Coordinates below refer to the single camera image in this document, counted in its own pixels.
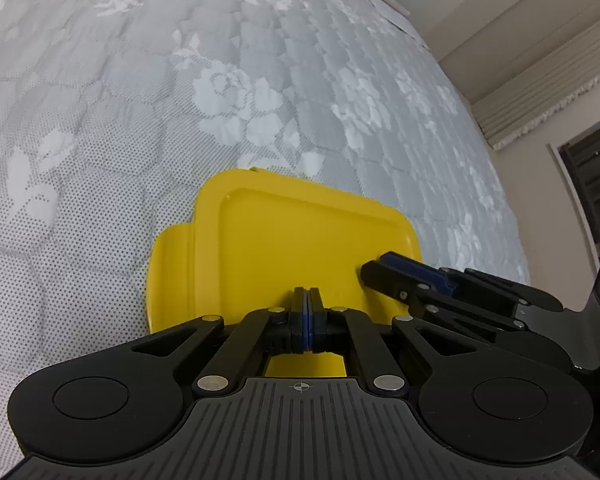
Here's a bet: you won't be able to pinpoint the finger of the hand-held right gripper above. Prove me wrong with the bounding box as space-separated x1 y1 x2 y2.
379 252 564 312
360 259 527 345

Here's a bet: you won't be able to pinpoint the white paper sheets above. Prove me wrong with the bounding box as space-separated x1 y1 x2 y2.
361 0 432 52

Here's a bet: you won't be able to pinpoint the dark window frame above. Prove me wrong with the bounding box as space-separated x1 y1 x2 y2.
549 109 600 262

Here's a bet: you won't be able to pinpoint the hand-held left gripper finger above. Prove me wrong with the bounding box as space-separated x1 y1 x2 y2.
307 286 518 399
87 286 309 399

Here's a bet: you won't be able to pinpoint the beige curtain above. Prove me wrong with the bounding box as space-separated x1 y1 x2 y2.
472 9 600 152

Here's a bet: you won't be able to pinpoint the yellow container lid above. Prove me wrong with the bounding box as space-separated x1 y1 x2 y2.
145 166 424 377

